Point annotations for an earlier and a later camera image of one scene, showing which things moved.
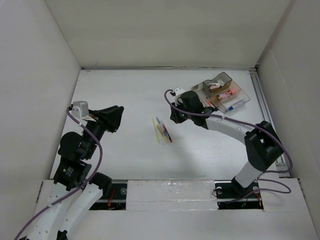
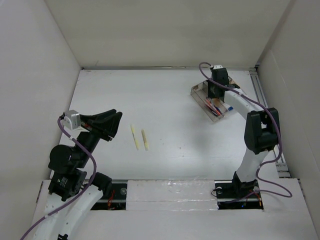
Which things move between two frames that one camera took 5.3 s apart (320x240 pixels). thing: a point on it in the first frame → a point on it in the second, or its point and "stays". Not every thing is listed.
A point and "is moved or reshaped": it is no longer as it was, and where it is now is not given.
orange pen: (210, 102) stays
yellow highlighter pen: (156, 129) → (134, 136)
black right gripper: (175, 116) → (211, 95)
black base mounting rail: (229, 197) stays
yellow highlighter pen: (162, 133) → (145, 139)
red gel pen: (167, 133) is moved or reshaped
